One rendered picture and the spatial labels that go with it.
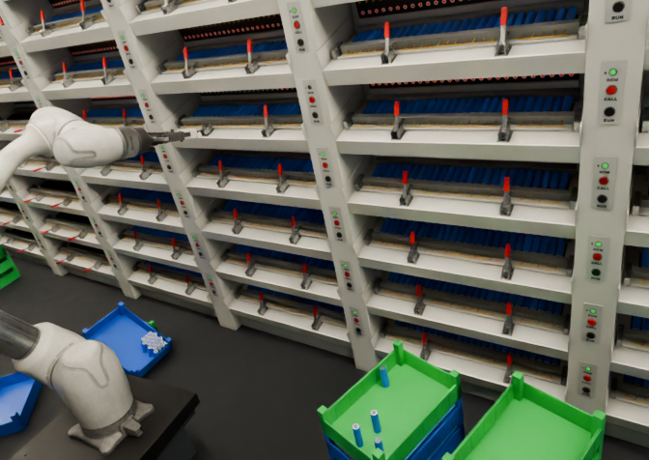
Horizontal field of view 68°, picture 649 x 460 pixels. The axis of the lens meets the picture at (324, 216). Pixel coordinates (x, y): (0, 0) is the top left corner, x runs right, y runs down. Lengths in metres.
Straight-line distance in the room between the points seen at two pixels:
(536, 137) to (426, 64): 0.30
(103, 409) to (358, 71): 1.13
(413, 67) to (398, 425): 0.85
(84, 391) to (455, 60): 1.26
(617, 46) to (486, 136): 0.32
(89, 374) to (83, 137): 0.63
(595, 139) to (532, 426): 0.65
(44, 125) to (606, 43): 1.33
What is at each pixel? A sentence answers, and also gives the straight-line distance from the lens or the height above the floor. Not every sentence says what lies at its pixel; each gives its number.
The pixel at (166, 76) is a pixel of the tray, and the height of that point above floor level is 1.10.
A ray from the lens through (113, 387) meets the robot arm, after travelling 1.54.
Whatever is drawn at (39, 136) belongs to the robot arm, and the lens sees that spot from 1.51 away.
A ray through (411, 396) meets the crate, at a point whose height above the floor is 0.32.
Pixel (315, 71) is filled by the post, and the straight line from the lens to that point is 1.32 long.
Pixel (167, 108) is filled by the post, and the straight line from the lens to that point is 1.83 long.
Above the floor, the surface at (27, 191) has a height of 0.54.
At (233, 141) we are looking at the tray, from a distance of 1.60.
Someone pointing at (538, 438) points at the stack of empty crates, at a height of 0.32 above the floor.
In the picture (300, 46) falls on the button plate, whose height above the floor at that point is 1.15.
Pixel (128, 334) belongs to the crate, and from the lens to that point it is 2.32.
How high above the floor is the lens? 1.33
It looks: 27 degrees down
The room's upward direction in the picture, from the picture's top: 12 degrees counter-clockwise
